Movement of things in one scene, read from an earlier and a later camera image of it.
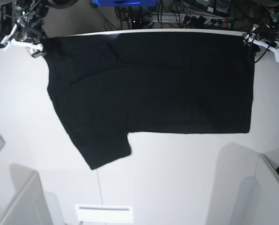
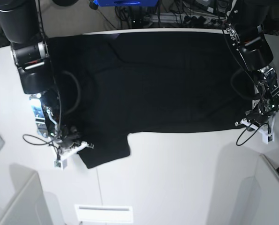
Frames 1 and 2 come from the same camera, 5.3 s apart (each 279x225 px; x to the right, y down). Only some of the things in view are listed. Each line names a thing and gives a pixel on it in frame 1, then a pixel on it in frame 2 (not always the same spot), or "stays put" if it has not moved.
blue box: [126, 3] stays put
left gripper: [32, 27] → [66, 135]
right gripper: [269, 30] → [261, 110]
